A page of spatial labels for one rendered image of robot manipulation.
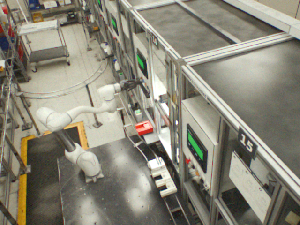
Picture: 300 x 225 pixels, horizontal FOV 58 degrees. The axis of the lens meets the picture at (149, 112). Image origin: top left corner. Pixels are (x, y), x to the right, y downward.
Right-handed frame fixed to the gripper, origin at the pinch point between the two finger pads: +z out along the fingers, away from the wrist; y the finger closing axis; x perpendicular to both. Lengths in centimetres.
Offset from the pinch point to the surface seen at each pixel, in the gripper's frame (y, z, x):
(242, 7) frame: 63, 84, -30
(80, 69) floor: -142, -50, 321
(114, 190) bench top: -74, -52, -55
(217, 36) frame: 59, 45, -59
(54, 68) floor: -142, -104, 357
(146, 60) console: 30.5, 4.2, -17.4
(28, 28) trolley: -53, -127, 376
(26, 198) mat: -141, -158, 26
